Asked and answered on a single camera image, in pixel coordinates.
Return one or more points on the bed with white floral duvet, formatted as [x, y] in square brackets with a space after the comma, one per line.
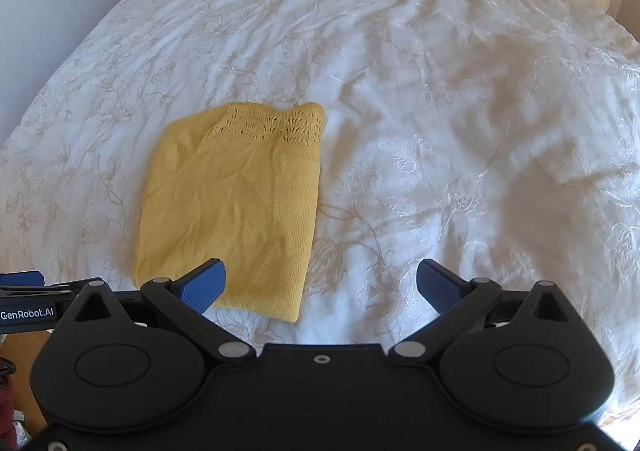
[450, 106]

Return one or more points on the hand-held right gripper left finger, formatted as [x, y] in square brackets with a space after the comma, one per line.
[204, 283]

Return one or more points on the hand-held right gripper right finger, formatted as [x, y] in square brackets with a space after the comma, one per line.
[437, 286]

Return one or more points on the dark red cloth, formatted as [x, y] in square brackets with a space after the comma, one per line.
[7, 401]

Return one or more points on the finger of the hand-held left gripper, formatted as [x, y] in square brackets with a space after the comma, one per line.
[20, 277]

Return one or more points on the yellow knit sweater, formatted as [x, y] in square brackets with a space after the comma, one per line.
[230, 211]

